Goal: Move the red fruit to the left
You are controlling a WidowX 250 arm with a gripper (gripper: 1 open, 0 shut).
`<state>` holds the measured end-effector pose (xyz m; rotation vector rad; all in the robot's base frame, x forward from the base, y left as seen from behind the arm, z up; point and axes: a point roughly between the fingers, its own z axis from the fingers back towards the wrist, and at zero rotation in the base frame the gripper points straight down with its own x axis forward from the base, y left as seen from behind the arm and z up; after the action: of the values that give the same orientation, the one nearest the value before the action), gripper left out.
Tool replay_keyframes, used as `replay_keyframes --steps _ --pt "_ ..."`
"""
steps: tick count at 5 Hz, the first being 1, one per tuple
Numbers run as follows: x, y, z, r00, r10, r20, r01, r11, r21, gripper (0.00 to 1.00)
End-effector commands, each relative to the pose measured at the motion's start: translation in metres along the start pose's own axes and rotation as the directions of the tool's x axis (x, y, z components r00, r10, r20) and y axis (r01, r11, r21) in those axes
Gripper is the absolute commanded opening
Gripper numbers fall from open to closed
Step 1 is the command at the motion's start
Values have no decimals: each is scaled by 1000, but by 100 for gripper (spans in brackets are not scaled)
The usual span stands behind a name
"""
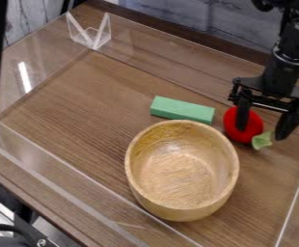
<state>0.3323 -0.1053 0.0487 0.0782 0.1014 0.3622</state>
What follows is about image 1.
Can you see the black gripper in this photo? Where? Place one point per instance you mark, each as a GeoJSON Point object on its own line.
{"type": "Point", "coordinates": [249, 94]}

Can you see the red plush strawberry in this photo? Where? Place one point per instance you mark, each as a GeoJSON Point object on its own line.
{"type": "Point", "coordinates": [254, 135]}

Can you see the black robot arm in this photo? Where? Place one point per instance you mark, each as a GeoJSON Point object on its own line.
{"type": "Point", "coordinates": [274, 89]}

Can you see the green foam block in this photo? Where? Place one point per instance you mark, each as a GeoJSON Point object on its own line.
{"type": "Point", "coordinates": [181, 110]}

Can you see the wooden bowl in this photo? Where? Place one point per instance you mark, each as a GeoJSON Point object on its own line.
{"type": "Point", "coordinates": [182, 167]}

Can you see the clear acrylic corner bracket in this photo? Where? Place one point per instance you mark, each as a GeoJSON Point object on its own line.
{"type": "Point", "coordinates": [90, 37]}

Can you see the clear acrylic tray wall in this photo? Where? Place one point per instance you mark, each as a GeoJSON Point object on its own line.
{"type": "Point", "coordinates": [77, 203]}

